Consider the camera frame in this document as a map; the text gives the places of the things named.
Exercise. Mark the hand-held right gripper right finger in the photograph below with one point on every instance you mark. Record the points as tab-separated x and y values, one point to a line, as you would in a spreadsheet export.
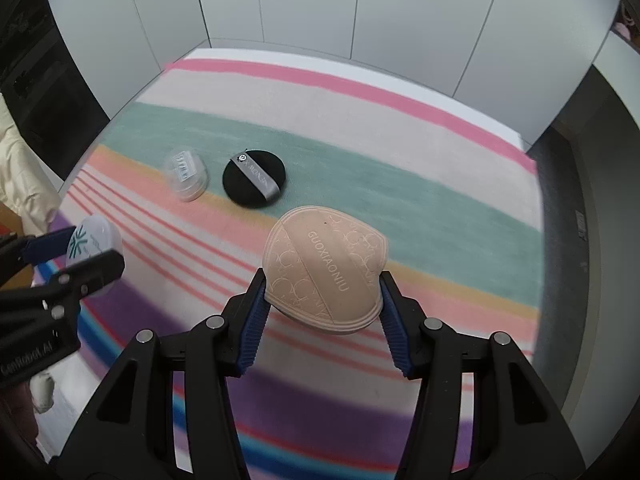
395	330

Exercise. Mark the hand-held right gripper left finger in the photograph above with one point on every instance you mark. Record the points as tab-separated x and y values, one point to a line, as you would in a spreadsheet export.
252	320

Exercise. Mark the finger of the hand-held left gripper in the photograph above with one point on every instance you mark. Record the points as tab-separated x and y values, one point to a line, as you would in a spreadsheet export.
47	247
97	270

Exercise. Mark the white round compact green print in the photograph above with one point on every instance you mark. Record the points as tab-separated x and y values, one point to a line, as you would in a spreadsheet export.
95	235

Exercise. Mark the beige powder puff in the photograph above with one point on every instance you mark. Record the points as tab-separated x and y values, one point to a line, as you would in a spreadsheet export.
325	275

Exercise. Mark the person's left hand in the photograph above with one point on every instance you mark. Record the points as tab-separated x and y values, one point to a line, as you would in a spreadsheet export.
42	392

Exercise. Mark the cream padded armchair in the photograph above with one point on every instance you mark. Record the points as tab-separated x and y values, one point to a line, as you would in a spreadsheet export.
20	175

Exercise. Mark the small clear plastic container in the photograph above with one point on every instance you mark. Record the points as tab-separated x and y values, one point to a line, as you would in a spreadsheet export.
185	175

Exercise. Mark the striped colourful cloth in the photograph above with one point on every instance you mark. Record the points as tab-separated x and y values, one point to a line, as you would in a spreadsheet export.
400	200

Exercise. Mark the black round powder puff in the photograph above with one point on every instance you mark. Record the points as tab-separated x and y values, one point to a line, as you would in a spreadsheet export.
255	177

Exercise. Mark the white cabinet doors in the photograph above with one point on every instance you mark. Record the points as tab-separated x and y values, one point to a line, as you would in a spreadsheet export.
350	5

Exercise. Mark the pink plush toy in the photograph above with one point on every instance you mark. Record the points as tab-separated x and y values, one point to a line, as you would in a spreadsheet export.
627	27

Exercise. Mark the white wall outlet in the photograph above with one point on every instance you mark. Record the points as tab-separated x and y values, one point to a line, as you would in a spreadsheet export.
581	225

